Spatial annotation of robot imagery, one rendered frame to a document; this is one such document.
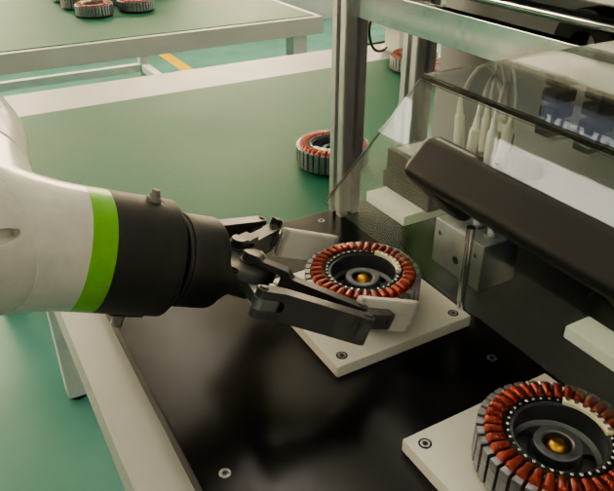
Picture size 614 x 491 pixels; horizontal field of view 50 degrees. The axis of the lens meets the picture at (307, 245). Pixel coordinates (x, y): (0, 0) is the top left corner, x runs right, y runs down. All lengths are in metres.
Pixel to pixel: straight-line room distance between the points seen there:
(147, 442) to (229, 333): 0.13
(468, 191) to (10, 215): 0.29
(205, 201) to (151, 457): 0.45
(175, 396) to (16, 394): 1.29
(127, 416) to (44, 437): 1.11
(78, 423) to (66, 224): 1.28
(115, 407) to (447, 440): 0.28
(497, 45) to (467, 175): 0.35
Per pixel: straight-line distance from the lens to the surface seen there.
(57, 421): 1.73
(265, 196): 0.93
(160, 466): 0.55
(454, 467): 0.51
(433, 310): 0.65
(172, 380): 0.59
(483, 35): 0.59
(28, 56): 1.83
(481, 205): 0.23
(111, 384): 0.63
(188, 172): 1.01
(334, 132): 0.80
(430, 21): 0.64
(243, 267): 0.53
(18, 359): 1.95
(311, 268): 0.63
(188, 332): 0.64
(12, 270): 0.44
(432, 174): 0.25
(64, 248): 0.45
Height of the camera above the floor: 1.16
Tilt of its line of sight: 30 degrees down
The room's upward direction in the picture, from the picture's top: straight up
